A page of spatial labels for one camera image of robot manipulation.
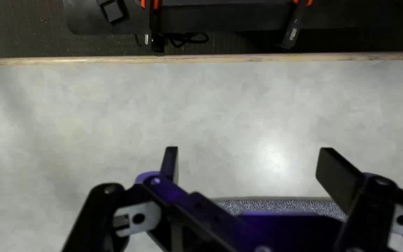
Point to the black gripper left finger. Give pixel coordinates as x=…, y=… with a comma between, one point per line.
x=104, y=210

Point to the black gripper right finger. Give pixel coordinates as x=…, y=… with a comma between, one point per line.
x=374, y=204

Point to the small black box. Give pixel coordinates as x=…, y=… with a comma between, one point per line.
x=114, y=10

